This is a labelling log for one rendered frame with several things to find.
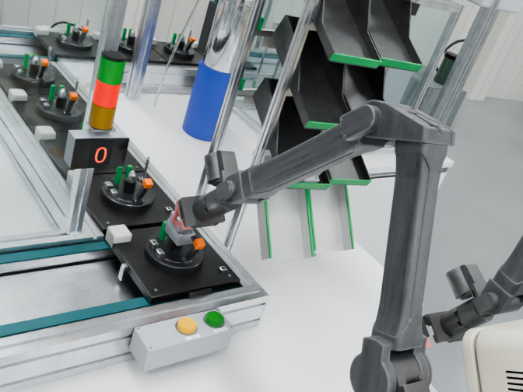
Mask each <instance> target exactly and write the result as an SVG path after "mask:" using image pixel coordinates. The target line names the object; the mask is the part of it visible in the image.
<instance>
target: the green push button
mask: <svg viewBox="0 0 523 392"><path fill-rule="evenodd" d="M205 321H206V322H207V323H208V324H209V325H211V326H213V327H219V326H221V325H222V324H223V322H224V317H223V315H222V314H221V313H219V312H216V311H209V312H208V313H207V314H206V316H205Z"/></svg>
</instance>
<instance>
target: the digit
mask: <svg viewBox="0 0 523 392"><path fill-rule="evenodd" d="M113 144H114V141H107V142H93V143H92V147H91V151H90V158H89V162H88V166H109V162H110V158H111V152H112V148H113Z"/></svg>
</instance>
